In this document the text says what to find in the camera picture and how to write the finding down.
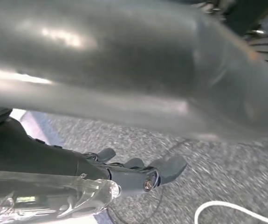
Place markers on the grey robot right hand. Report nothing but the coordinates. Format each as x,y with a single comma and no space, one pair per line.
31,154

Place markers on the clear plastic film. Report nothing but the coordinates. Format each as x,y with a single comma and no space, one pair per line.
54,198

